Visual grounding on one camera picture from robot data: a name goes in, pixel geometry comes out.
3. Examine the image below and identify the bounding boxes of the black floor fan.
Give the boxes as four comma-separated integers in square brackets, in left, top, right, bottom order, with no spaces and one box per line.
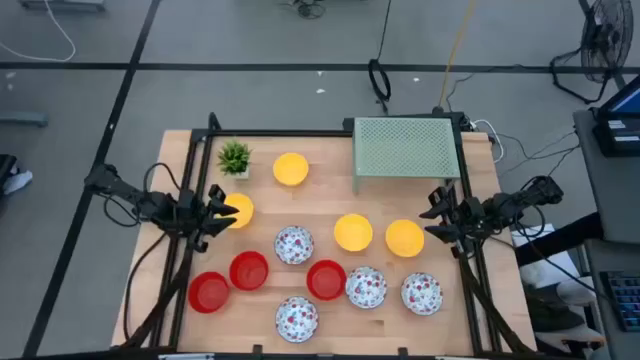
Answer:
[549,0,636,106]

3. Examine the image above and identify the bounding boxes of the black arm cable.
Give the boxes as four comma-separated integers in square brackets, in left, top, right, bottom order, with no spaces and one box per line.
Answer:
[142,162,184,201]
[514,199,549,239]

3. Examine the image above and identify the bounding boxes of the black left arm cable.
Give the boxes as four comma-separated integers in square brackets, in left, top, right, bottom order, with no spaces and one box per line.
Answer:
[142,162,184,201]

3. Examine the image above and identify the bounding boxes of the yellow hanging cable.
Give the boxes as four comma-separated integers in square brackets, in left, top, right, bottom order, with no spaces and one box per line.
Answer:
[437,0,479,112]

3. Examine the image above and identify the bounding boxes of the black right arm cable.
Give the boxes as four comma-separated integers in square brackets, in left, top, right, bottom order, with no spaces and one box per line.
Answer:
[514,199,549,239]

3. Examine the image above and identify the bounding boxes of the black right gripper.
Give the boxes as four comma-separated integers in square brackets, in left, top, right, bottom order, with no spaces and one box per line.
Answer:
[418,184,497,260]

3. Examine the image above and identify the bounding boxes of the black box with white labels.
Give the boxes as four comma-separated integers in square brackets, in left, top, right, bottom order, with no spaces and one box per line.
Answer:
[592,115,640,159]

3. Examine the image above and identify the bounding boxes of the black cable bundle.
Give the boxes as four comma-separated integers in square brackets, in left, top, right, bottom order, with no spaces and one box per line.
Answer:
[287,0,327,21]

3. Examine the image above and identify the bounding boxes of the grey desk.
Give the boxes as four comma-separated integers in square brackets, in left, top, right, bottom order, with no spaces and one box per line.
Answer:
[582,238,640,360]
[572,107,640,246]

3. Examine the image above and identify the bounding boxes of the black computer keyboard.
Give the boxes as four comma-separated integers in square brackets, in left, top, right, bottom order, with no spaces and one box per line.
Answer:
[598,269,640,334]

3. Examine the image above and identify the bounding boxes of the black cable along frame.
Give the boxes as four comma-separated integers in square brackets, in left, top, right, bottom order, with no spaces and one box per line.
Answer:
[122,232,170,345]

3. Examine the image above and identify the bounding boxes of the green plant in white pot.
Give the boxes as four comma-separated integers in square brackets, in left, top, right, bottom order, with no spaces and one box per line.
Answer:
[216,138,254,181]

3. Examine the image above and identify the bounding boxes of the black diagonal beam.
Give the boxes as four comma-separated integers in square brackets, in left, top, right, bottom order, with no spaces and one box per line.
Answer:
[514,212,604,267]

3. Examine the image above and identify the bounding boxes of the white floor cable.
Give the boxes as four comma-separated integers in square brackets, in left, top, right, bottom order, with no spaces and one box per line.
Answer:
[0,0,77,64]

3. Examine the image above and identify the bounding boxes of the black aluminium table frame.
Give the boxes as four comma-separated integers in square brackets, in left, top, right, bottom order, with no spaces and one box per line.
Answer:
[119,112,539,360]

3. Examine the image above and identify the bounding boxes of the grey metal base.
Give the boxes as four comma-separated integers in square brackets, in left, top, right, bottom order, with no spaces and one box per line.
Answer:
[0,110,50,128]
[18,0,107,12]

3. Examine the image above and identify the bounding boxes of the floral bowl with red outside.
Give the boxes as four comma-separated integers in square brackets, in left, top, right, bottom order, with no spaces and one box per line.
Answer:
[274,295,320,344]
[273,225,315,266]
[344,265,389,310]
[400,271,444,317]

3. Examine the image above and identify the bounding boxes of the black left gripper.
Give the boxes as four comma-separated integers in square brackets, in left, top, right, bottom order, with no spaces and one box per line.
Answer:
[164,183,240,254]

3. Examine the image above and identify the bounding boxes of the black hanging cable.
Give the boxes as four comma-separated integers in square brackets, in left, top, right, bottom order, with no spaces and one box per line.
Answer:
[368,0,394,115]

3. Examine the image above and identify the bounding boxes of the white cable by shelf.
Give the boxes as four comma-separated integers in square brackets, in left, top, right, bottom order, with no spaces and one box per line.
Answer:
[469,118,506,165]

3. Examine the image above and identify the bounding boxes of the person's foot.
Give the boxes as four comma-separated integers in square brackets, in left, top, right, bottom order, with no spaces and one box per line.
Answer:
[0,153,35,197]

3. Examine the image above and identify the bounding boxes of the red plastic mini bowl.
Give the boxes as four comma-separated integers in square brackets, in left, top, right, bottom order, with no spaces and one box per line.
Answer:
[228,250,270,292]
[305,258,348,302]
[187,271,231,315]

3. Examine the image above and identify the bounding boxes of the yellow mini bowl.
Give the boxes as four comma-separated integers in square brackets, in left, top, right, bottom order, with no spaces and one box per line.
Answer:
[384,218,426,259]
[333,213,374,253]
[222,192,256,230]
[272,151,310,188]

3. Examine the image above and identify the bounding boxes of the black monitor with blue screen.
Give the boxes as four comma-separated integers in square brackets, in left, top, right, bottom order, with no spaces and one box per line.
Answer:
[598,74,640,120]

